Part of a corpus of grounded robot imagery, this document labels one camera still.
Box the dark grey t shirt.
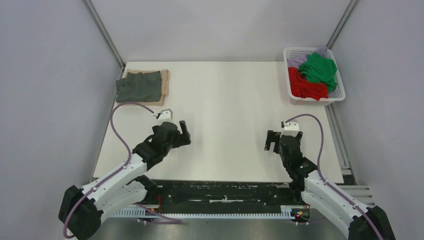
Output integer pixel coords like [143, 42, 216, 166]
[115, 71, 162, 103]

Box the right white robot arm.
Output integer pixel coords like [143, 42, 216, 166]
[264, 130, 396, 240]

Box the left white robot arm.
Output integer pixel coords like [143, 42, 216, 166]
[58, 120, 191, 240]

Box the folded beige t shirt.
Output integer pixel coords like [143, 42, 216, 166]
[122, 69, 170, 106]

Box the red t shirt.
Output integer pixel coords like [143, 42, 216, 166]
[288, 67, 329, 101]

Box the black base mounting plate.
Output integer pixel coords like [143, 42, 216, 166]
[140, 179, 306, 214]

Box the green t shirt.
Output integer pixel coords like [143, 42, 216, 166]
[298, 53, 338, 93]

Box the white plastic laundry basket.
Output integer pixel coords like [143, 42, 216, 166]
[283, 46, 346, 106]

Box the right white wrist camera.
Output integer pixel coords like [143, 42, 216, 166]
[281, 120, 300, 137]

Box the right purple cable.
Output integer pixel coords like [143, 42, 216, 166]
[284, 113, 385, 240]

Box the purple cable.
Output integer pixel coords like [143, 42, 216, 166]
[62, 101, 184, 239]
[284, 113, 385, 240]

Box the white slotted cable duct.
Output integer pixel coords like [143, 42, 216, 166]
[110, 206, 295, 220]

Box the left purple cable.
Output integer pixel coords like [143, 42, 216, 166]
[62, 101, 184, 239]

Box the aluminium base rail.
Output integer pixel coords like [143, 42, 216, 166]
[79, 184, 376, 209]

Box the left aluminium corner post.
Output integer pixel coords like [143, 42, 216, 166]
[82, 0, 126, 71]

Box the aluminium corner post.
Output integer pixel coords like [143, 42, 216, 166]
[82, 0, 126, 71]
[326, 0, 360, 49]

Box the right aluminium corner post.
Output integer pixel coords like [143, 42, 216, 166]
[326, 0, 360, 49]

